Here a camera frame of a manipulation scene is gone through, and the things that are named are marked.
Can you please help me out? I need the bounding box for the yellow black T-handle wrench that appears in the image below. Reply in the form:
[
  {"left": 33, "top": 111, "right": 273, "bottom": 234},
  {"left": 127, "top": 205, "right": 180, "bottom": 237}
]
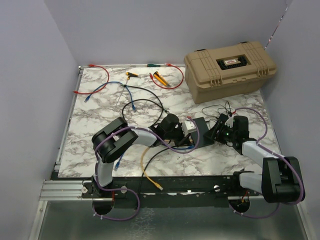
[{"left": 115, "top": 72, "right": 139, "bottom": 105}]

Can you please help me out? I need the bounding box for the black network switch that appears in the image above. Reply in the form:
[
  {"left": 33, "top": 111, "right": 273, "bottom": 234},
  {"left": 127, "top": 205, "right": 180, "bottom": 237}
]
[{"left": 192, "top": 117, "right": 214, "bottom": 149}]

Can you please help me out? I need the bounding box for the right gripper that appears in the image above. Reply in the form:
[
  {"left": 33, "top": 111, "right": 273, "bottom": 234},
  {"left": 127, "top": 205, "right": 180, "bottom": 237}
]
[{"left": 203, "top": 119, "right": 237, "bottom": 145}]

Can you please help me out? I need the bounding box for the red ethernet cable right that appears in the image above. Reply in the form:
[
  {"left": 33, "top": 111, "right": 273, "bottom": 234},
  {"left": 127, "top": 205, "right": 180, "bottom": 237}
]
[{"left": 148, "top": 62, "right": 185, "bottom": 89}]

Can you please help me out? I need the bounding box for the green handled screwdriver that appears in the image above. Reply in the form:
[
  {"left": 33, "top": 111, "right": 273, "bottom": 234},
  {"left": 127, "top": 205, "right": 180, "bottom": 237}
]
[{"left": 131, "top": 63, "right": 167, "bottom": 68}]

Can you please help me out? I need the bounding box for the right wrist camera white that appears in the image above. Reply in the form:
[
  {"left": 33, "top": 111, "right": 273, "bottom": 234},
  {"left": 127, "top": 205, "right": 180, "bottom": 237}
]
[{"left": 224, "top": 111, "right": 236, "bottom": 129}]

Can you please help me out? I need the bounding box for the thin black cable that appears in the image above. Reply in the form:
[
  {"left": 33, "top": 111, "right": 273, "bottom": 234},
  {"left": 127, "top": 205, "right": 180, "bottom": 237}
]
[{"left": 136, "top": 146, "right": 171, "bottom": 201}]

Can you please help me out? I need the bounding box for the black power adapter with cable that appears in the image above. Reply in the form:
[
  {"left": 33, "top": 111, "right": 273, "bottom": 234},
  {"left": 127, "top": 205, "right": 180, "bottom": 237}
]
[{"left": 200, "top": 101, "right": 235, "bottom": 121}]

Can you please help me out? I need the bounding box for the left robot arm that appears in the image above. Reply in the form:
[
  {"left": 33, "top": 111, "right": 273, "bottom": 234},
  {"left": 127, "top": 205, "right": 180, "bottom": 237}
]
[{"left": 91, "top": 113, "right": 192, "bottom": 198}]

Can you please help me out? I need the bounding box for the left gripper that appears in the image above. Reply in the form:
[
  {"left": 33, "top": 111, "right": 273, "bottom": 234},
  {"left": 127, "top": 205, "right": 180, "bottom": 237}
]
[{"left": 164, "top": 123, "right": 191, "bottom": 148}]

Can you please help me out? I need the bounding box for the red ethernet cable left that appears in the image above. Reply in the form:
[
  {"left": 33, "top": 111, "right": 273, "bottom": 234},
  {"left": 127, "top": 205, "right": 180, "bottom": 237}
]
[{"left": 73, "top": 63, "right": 111, "bottom": 95}]

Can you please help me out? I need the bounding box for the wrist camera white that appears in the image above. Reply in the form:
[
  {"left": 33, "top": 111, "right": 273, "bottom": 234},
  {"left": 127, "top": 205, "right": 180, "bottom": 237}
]
[
  {"left": 224, "top": 111, "right": 236, "bottom": 129},
  {"left": 181, "top": 120, "right": 197, "bottom": 137}
]

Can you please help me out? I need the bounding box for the blue ethernet cable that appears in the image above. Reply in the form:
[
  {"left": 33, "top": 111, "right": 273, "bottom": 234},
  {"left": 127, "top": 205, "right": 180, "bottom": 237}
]
[{"left": 84, "top": 81, "right": 138, "bottom": 112}]

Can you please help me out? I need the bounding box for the black mounting rail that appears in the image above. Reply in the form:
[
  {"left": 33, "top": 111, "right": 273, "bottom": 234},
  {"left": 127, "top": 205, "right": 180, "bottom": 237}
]
[{"left": 42, "top": 175, "right": 260, "bottom": 212}]

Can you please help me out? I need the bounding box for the tan plastic toolbox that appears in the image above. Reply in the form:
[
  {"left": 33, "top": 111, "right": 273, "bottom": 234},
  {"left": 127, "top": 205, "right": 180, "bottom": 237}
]
[{"left": 184, "top": 41, "right": 277, "bottom": 104}]

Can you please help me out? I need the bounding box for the red ethernet cable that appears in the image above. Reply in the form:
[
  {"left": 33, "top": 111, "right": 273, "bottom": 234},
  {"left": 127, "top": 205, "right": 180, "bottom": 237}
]
[
  {"left": 73, "top": 63, "right": 111, "bottom": 95},
  {"left": 148, "top": 62, "right": 185, "bottom": 89}
]

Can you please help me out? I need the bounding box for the yellow black utility knife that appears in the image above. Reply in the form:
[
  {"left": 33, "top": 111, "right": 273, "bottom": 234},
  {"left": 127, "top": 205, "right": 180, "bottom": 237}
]
[{"left": 153, "top": 71, "right": 170, "bottom": 88}]

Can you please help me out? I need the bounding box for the black braided ethernet cable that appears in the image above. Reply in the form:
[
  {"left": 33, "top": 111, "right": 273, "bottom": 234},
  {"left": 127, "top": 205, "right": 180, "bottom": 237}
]
[{"left": 121, "top": 84, "right": 171, "bottom": 127}]

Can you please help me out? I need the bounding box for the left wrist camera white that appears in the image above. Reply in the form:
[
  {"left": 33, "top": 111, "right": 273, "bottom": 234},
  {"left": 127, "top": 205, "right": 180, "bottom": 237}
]
[{"left": 181, "top": 120, "right": 197, "bottom": 137}]

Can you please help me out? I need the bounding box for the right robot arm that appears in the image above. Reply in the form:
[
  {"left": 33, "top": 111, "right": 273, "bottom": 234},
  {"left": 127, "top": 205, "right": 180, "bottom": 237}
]
[{"left": 204, "top": 113, "right": 305, "bottom": 204}]

